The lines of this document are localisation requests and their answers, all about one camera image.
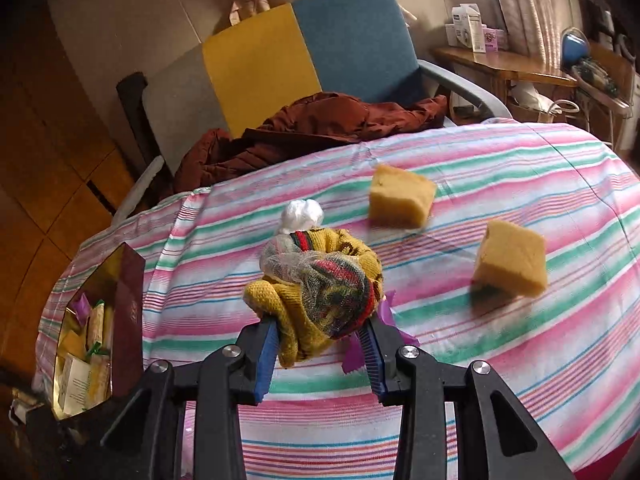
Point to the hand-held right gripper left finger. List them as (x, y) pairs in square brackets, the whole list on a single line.
[(267, 360)]

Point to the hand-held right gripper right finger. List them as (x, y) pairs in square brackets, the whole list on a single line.
[(376, 362)]

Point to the yellow knit bundle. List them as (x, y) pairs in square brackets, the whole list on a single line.
[(325, 290)]

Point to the maroon box with gold lining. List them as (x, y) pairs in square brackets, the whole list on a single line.
[(130, 300)]

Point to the yellow sponge block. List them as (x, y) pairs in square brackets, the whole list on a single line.
[(510, 257), (400, 195)]

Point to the purple snack packet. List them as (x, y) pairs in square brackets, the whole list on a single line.
[(81, 306), (388, 317)]

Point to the open purple snack packet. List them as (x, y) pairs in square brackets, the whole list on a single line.
[(388, 317)]

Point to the striped pink and green blanket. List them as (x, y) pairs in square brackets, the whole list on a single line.
[(475, 385)]

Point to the white plastic bag ball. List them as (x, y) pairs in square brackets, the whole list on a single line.
[(300, 215)]

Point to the clear packet with green print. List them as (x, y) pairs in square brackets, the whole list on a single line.
[(100, 375)]

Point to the long cracker packet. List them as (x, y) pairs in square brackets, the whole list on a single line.
[(100, 322)]

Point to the small tan cardboard box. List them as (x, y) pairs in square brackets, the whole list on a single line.
[(75, 382)]

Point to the brown quilted jacket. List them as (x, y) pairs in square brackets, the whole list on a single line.
[(310, 130)]

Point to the wooden side desk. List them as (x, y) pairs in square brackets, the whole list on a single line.
[(500, 67)]

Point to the grey yellow blue armchair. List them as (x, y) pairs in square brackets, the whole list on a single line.
[(350, 35)]

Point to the small white box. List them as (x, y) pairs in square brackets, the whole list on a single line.
[(452, 35)]

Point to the purple printed box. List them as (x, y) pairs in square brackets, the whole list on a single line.
[(492, 40)]

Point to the tall white medicine box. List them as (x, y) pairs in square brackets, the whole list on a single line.
[(469, 27)]

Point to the cluttered storage shelf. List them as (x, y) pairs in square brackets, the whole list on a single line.
[(602, 80)]

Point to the blue round bag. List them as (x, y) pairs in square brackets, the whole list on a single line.
[(575, 47)]

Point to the pink patterned curtain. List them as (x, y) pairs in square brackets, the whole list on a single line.
[(530, 10)]

